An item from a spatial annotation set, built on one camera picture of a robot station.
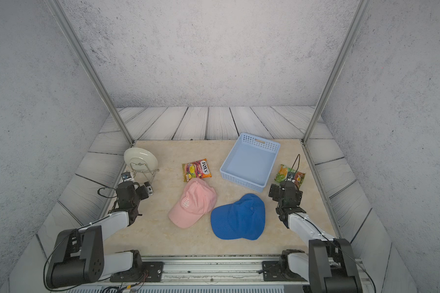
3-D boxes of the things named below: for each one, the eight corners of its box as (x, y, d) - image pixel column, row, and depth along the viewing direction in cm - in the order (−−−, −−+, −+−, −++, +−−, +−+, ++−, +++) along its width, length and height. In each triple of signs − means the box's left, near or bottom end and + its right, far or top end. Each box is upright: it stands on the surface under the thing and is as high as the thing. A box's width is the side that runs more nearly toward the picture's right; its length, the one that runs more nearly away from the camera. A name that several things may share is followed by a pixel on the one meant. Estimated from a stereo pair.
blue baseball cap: (211, 239, 83) (210, 232, 76) (213, 201, 95) (212, 192, 88) (265, 239, 83) (269, 232, 76) (260, 201, 95) (263, 192, 88)
